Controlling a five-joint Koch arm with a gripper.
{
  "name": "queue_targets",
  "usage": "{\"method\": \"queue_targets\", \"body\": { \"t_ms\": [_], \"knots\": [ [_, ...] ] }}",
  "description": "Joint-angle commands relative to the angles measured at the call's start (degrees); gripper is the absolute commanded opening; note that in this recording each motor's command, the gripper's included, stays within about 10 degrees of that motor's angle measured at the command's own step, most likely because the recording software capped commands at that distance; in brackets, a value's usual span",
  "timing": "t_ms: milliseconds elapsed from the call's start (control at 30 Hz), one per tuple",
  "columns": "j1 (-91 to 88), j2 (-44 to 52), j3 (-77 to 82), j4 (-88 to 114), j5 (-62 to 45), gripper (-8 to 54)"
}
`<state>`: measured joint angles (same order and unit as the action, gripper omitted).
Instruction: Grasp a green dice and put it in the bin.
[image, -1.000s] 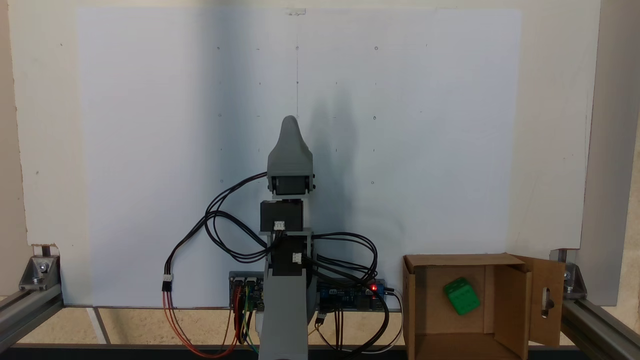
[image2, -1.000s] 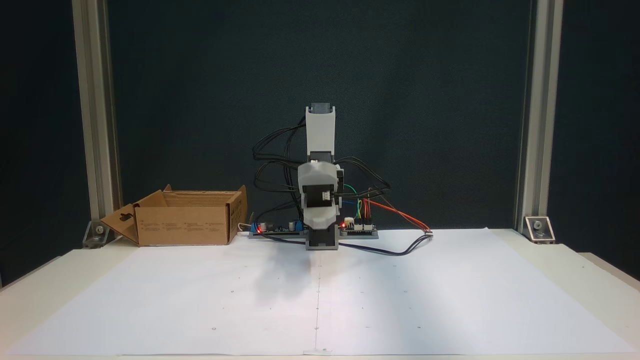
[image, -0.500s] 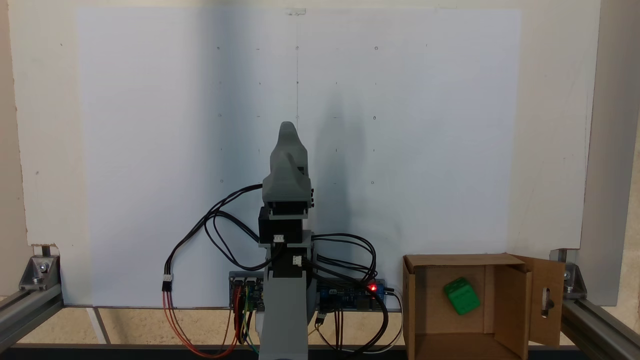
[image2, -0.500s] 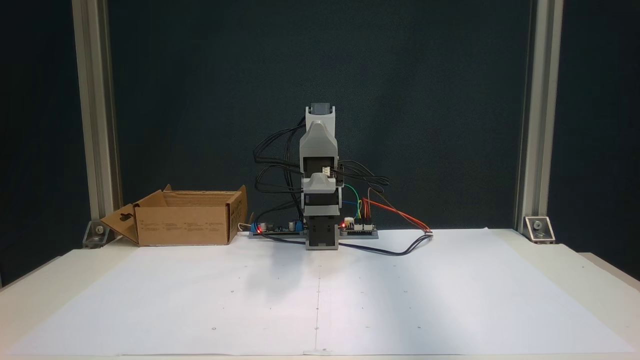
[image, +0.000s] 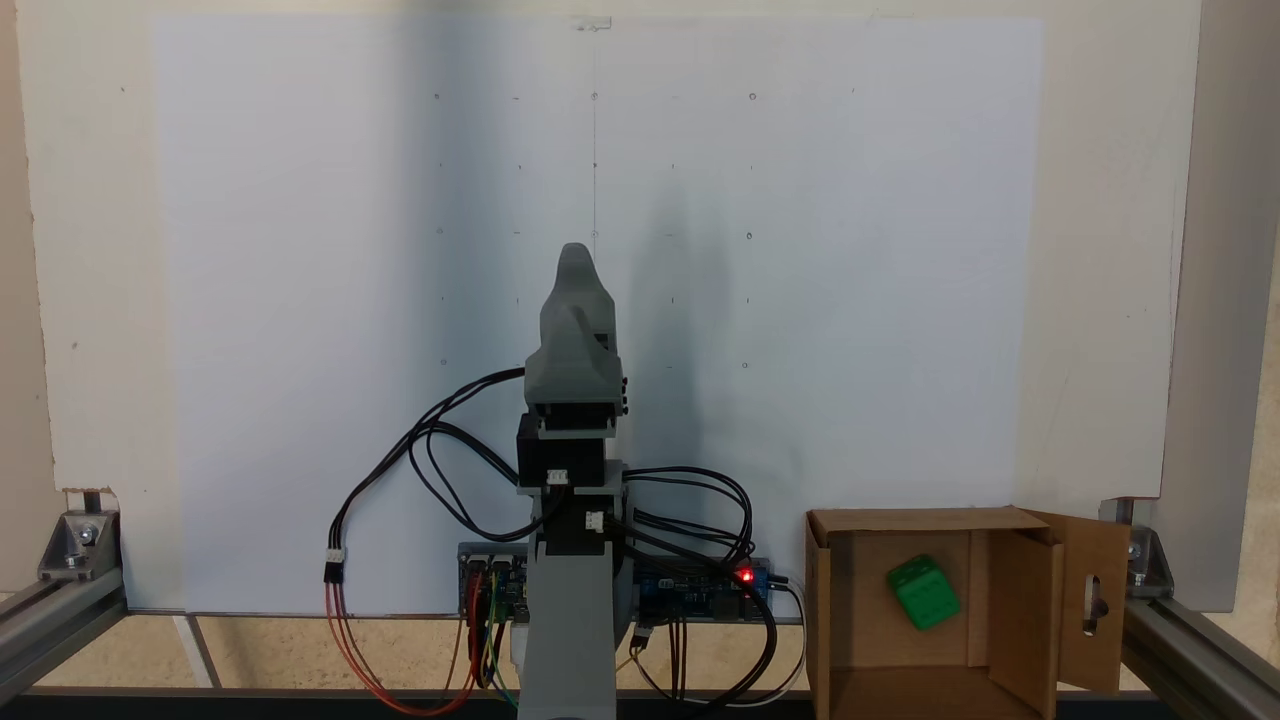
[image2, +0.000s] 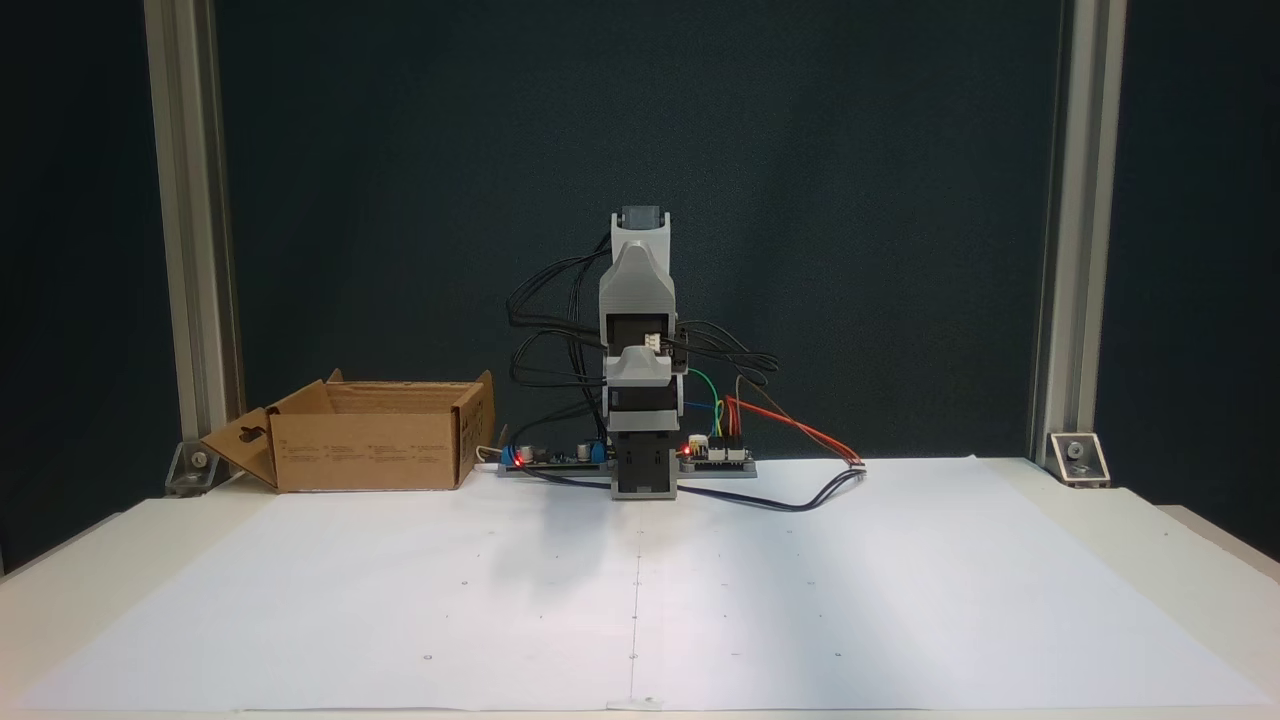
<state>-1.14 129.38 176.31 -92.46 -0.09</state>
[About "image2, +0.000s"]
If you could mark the small circuit board with pins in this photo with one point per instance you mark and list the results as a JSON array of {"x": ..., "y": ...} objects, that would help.
[{"x": 735, "y": 458}]

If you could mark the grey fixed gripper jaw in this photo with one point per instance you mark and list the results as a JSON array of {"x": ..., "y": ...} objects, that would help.
[{"x": 640, "y": 275}]

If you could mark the circuit board with blue capacitor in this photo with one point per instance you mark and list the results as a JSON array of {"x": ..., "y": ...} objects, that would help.
[{"x": 550, "y": 462}]

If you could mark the aluminium frame post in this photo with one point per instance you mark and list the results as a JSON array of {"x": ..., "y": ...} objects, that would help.
[
  {"x": 190, "y": 200},
  {"x": 1080, "y": 200}
]

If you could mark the brown cardboard box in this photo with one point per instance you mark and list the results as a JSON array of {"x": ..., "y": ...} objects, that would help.
[{"x": 370, "y": 455}]

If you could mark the aluminium corner bracket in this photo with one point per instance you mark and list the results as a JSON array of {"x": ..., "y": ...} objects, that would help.
[
  {"x": 1080, "y": 460},
  {"x": 195, "y": 470}
]

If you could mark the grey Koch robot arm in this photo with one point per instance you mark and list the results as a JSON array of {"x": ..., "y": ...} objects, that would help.
[{"x": 645, "y": 470}]

